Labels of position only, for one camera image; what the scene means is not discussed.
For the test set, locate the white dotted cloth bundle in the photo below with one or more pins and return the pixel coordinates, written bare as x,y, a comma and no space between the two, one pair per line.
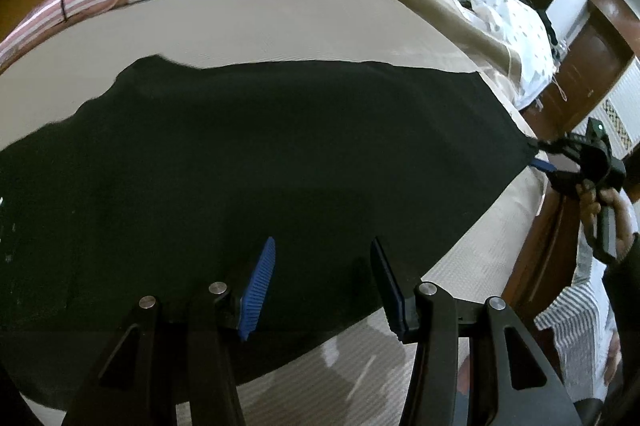
522,30

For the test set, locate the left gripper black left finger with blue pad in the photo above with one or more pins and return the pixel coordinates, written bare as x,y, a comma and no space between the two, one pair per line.
169,363

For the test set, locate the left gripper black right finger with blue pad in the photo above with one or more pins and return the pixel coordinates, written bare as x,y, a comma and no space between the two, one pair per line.
510,380

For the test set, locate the black pants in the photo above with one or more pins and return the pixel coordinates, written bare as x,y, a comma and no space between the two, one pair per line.
175,178

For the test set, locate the white textured bed mattress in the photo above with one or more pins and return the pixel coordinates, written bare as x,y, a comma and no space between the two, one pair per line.
365,372

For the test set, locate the person's right hand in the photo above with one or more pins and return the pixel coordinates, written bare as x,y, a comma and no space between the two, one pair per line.
627,228

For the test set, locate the beige bed sheet edge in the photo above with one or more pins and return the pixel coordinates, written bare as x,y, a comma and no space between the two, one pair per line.
495,60

